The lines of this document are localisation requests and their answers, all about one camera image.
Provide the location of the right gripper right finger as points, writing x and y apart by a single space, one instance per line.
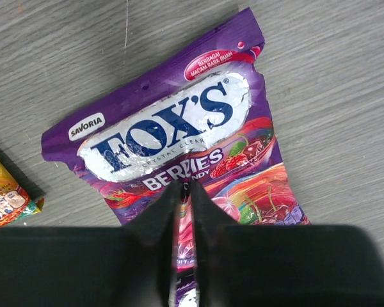
240 265

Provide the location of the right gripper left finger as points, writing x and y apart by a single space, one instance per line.
130 265

